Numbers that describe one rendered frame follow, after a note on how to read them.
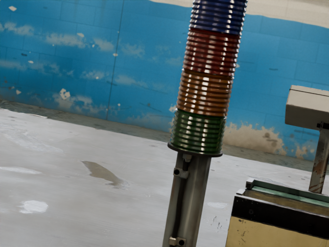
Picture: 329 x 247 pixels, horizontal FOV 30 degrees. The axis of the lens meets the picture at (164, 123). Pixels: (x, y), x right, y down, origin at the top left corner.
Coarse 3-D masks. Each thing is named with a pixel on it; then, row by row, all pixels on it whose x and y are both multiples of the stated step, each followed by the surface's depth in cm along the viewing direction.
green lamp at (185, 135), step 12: (180, 120) 68; (192, 120) 67; (204, 120) 67; (216, 120) 67; (180, 132) 68; (192, 132) 67; (204, 132) 67; (216, 132) 67; (180, 144) 68; (192, 144) 67; (204, 144) 67; (216, 144) 68
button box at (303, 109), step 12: (288, 96) 118; (300, 96) 118; (312, 96) 118; (324, 96) 117; (288, 108) 118; (300, 108) 117; (312, 108) 116; (324, 108) 116; (288, 120) 122; (300, 120) 120; (312, 120) 119; (324, 120) 118
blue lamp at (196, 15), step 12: (204, 0) 65; (216, 0) 65; (228, 0) 65; (240, 0) 65; (192, 12) 67; (204, 12) 65; (216, 12) 65; (228, 12) 65; (240, 12) 66; (192, 24) 67; (204, 24) 65; (216, 24) 65; (228, 24) 65; (240, 24) 66
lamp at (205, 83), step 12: (192, 72) 66; (180, 84) 68; (192, 84) 67; (204, 84) 66; (216, 84) 66; (228, 84) 67; (180, 96) 68; (192, 96) 67; (204, 96) 66; (216, 96) 66; (228, 96) 68; (180, 108) 68; (192, 108) 67; (204, 108) 66; (216, 108) 67
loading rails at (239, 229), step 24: (240, 192) 94; (264, 192) 102; (288, 192) 104; (312, 192) 103; (240, 216) 93; (264, 216) 92; (288, 216) 91; (312, 216) 90; (240, 240) 93; (264, 240) 92; (288, 240) 91; (312, 240) 90
